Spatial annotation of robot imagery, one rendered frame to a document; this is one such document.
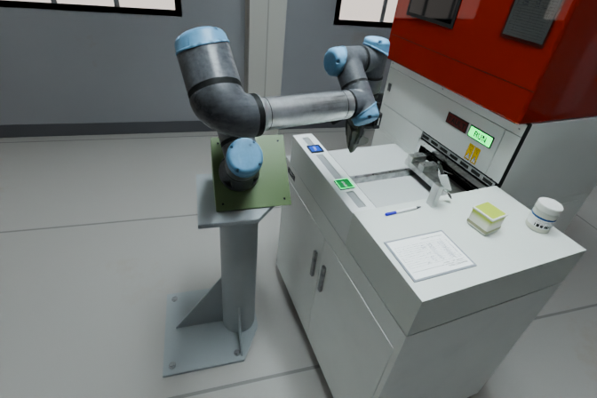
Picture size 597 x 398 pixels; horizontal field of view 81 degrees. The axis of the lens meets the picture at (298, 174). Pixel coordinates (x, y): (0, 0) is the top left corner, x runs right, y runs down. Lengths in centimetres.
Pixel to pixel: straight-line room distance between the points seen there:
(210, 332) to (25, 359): 81
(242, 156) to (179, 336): 111
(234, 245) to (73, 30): 250
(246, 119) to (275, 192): 64
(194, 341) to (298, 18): 272
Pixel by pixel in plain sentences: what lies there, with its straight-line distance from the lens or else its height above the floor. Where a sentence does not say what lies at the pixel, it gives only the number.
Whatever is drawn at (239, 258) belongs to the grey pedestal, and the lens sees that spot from 152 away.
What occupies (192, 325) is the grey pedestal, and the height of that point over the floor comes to 2.
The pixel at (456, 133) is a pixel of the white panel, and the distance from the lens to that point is 163.
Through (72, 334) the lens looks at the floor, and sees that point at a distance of 214.
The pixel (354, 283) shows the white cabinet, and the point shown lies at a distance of 124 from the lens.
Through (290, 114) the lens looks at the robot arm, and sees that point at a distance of 80.
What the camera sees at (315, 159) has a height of 96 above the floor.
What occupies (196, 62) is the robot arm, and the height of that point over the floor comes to 144.
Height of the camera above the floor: 165
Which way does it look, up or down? 33 degrees down
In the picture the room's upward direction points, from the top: 6 degrees clockwise
